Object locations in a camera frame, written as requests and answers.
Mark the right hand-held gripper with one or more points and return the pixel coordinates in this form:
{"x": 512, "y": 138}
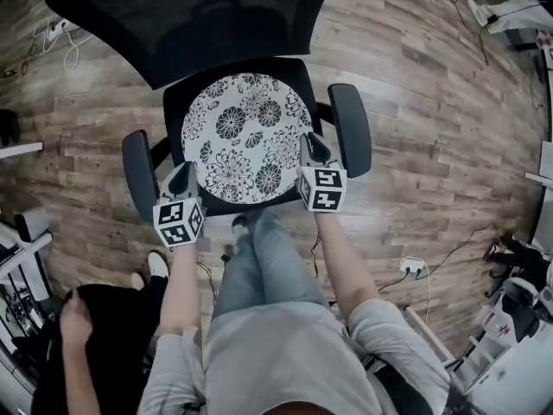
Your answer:
{"x": 323, "y": 188}

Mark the person's grey shirt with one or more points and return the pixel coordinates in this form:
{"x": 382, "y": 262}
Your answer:
{"x": 276, "y": 361}

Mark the round black-white floral cushion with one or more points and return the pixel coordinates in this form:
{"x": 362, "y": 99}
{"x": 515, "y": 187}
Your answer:
{"x": 242, "y": 136}

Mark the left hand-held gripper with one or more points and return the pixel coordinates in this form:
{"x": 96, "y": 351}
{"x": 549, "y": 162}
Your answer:
{"x": 179, "y": 223}

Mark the black bag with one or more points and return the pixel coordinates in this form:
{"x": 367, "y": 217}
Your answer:
{"x": 518, "y": 255}

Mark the white desk edge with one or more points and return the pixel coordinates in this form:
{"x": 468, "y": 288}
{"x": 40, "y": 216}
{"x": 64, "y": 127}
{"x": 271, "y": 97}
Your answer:
{"x": 19, "y": 149}

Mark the person's grey shoe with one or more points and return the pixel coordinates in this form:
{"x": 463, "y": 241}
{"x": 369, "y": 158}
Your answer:
{"x": 240, "y": 225}

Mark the white and black chair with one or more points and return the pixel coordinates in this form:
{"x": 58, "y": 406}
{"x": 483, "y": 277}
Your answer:
{"x": 520, "y": 307}

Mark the person's blue jeans legs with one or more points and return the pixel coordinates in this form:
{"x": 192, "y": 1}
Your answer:
{"x": 268, "y": 270}

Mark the person's left forearm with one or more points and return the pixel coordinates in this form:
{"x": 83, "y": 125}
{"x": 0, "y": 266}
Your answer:
{"x": 181, "y": 288}

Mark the black office chair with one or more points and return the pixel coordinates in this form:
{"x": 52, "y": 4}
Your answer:
{"x": 194, "y": 28}

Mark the white power strip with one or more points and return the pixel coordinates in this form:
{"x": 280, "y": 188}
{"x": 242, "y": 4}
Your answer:
{"x": 411, "y": 265}

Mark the person's right forearm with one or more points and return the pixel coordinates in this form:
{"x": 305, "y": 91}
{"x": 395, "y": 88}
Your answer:
{"x": 341, "y": 266}

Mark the another person's forearm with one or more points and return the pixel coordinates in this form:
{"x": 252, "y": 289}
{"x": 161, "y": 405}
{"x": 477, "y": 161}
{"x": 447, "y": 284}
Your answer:
{"x": 82, "y": 378}

